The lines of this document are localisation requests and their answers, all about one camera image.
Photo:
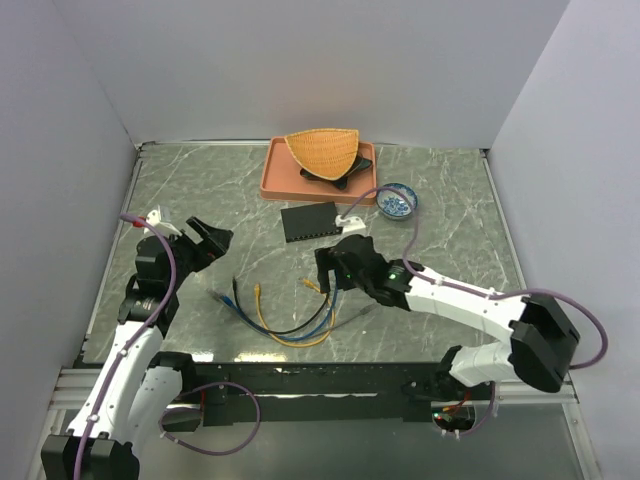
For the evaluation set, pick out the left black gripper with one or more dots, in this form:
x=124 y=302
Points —
x=205 y=251

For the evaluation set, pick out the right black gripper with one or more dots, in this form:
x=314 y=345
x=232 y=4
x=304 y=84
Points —
x=327 y=260

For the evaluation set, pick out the black network switch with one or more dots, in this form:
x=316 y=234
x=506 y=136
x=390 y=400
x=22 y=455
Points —
x=310 y=222

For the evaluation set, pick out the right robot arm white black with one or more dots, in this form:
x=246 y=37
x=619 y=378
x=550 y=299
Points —
x=533 y=339

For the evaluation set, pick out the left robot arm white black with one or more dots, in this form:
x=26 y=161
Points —
x=137 y=380

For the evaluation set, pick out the salmon pink tray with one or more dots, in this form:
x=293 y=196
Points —
x=281 y=179

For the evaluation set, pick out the blue white ceramic bowl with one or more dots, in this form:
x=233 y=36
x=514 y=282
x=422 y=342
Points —
x=396 y=201

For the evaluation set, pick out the black dish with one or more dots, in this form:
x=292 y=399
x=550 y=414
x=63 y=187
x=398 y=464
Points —
x=361 y=164

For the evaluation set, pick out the orange woven basket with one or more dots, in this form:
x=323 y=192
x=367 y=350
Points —
x=327 y=153

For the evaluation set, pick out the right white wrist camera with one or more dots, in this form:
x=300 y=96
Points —
x=350 y=225

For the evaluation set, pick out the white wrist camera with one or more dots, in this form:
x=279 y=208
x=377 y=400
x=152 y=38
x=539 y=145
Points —
x=159 y=218
x=350 y=225

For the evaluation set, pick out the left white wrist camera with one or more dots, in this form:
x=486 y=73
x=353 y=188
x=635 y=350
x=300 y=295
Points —
x=159 y=218

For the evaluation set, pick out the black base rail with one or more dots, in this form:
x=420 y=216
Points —
x=288 y=391

